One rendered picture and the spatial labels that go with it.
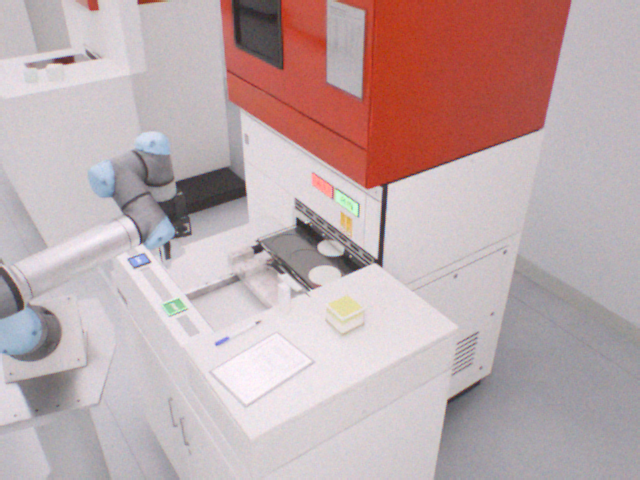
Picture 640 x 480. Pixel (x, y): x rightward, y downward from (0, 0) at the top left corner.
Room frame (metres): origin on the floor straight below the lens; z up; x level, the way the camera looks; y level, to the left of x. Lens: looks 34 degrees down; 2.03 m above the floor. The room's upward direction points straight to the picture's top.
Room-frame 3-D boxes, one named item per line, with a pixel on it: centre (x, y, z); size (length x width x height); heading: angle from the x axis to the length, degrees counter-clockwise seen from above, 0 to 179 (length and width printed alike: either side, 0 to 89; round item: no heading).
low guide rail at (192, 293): (1.59, 0.25, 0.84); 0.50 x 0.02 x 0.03; 125
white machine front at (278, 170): (1.81, 0.05, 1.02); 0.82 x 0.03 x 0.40; 35
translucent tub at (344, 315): (1.19, -0.07, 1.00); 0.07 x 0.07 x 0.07; 35
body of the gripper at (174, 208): (1.28, 0.37, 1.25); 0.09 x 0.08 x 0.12; 125
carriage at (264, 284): (1.48, 0.16, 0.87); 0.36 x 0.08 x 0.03; 35
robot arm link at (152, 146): (1.27, 0.38, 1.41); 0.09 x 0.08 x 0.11; 139
